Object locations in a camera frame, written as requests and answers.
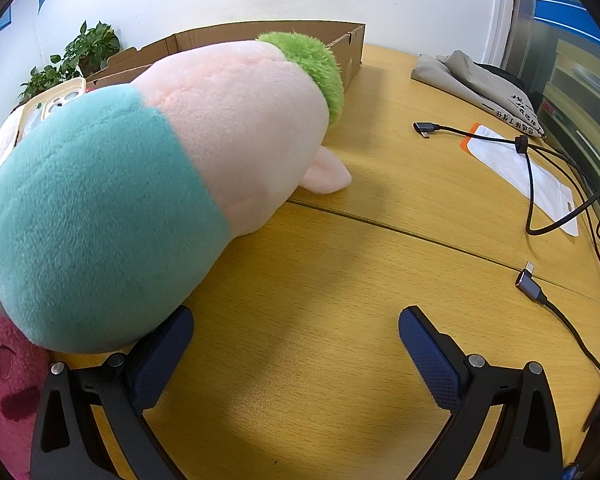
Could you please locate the pink bear plush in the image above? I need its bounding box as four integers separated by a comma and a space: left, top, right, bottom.
0, 301, 50, 479

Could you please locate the pink teal pig plush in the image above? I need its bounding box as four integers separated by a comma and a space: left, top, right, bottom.
0, 32, 352, 353

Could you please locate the white panda plush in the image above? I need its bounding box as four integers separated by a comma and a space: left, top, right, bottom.
0, 106, 24, 169

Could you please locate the cream phone case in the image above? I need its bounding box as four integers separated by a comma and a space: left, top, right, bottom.
16, 77, 86, 142

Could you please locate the white orange plastic pouch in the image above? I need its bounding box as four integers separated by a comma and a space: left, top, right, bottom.
460, 124, 576, 222

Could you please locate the grey cloth bag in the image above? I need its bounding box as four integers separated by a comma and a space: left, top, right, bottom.
411, 50, 545, 138

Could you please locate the potted green plant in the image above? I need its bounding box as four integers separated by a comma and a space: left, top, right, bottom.
19, 22, 121, 104

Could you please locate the cardboard tray box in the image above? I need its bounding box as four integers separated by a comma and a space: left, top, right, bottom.
85, 20, 368, 94

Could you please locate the grey plug usb cable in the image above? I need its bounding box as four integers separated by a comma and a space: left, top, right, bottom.
514, 261, 600, 391

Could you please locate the black usb cable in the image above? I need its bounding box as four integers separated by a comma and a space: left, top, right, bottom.
412, 120, 600, 238

